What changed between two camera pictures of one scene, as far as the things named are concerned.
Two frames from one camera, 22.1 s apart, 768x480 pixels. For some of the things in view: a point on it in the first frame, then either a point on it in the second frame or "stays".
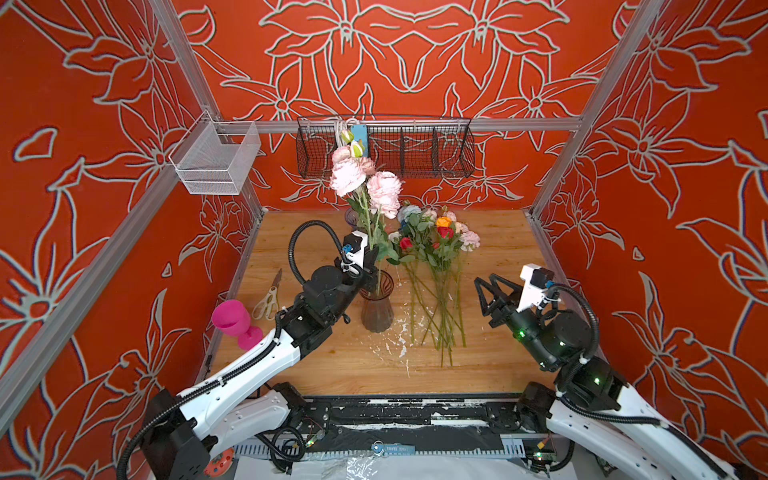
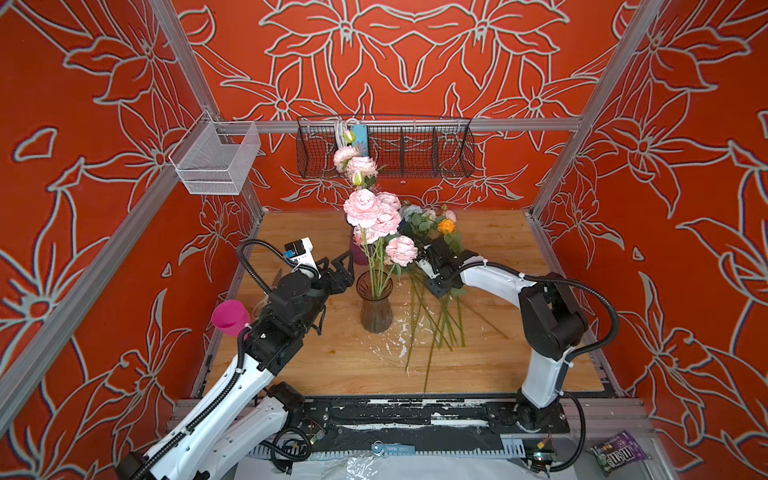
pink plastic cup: (232, 318) stays
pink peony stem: (347, 175) → (402, 251)
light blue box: (360, 133) stays
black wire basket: (399, 147) stays
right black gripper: (512, 306) → (437, 267)
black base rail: (418, 425) stays
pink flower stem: (366, 167) → (361, 168)
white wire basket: (215, 157) stays
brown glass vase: (377, 310) stays
